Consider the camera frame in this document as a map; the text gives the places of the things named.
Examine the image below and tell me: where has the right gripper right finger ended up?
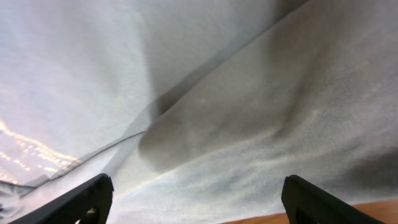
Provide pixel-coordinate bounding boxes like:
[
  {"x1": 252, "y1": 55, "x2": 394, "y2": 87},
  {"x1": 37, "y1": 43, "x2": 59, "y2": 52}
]
[{"x1": 281, "y1": 175, "x2": 382, "y2": 224}]

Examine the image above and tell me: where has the light blue t-shirt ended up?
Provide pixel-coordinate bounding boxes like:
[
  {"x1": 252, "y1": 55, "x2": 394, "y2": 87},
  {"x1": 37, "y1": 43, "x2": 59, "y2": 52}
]
[{"x1": 1, "y1": 0, "x2": 397, "y2": 223}]

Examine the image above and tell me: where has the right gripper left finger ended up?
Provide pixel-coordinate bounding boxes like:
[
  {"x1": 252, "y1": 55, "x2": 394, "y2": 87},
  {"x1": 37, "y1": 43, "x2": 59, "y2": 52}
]
[{"x1": 10, "y1": 174, "x2": 114, "y2": 224}]

